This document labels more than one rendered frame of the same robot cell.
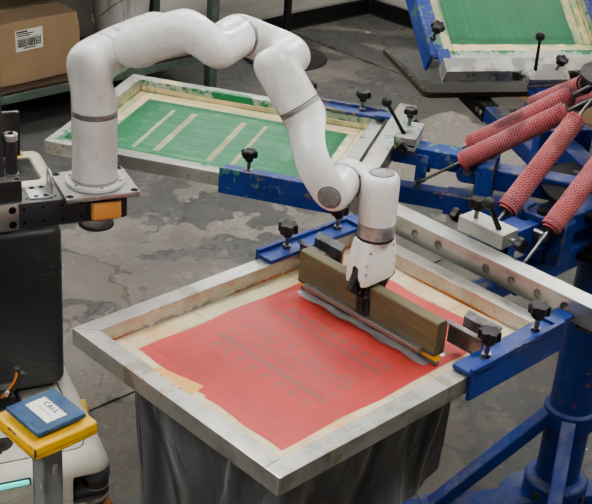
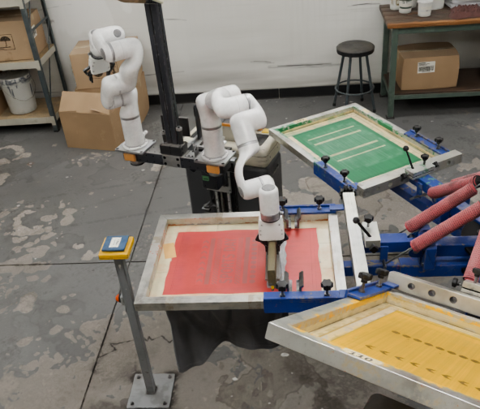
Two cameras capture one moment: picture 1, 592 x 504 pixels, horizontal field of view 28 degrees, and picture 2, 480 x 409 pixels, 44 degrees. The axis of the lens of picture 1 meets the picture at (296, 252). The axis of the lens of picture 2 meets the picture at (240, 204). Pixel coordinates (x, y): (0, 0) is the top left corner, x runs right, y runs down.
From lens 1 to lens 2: 184 cm
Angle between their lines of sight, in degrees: 45
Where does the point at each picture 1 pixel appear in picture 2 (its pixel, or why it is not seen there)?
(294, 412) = (189, 282)
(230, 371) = (193, 255)
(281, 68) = (234, 125)
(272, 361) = (213, 258)
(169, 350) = (186, 237)
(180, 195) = (460, 166)
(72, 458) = not seen: hidden behind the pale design
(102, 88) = (205, 116)
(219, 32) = (218, 102)
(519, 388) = not seen: outside the picture
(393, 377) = (246, 286)
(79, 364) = not seen: hidden behind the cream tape
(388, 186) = (263, 195)
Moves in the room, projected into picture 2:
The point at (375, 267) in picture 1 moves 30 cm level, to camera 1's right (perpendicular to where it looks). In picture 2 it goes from (266, 232) to (323, 266)
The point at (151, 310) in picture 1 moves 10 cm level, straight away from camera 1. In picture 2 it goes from (195, 218) to (210, 208)
